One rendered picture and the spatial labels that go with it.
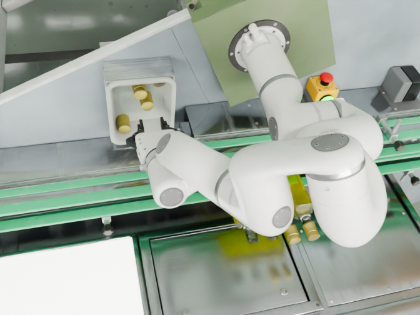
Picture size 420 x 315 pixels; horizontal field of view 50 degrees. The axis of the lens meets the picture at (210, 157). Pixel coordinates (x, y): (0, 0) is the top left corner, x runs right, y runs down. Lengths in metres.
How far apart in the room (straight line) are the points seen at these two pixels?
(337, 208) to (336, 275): 0.81
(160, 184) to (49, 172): 0.46
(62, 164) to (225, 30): 0.58
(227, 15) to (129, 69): 0.28
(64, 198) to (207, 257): 0.44
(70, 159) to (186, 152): 0.57
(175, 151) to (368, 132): 0.35
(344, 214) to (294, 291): 0.71
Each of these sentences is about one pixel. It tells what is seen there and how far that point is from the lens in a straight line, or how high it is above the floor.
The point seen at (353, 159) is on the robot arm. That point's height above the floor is 1.37.
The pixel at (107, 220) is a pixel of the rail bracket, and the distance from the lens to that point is 1.31.
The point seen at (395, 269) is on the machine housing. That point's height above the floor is 1.24.
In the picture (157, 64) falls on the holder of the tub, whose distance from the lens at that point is 1.16.
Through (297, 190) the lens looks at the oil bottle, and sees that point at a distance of 1.34.
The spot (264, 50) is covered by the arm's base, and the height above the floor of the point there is 0.91.
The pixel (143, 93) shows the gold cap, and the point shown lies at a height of 0.81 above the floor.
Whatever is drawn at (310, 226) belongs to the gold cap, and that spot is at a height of 1.13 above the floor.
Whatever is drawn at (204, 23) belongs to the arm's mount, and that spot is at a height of 0.84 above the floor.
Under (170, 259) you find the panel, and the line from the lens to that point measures 1.33.
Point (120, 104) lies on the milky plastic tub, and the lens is 1.25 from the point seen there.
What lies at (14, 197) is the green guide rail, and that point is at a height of 0.91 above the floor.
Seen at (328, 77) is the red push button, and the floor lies 0.80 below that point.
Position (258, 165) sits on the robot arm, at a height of 1.32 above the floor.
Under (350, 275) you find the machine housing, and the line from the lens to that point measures 1.47.
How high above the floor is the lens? 1.68
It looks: 37 degrees down
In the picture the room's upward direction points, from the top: 162 degrees clockwise
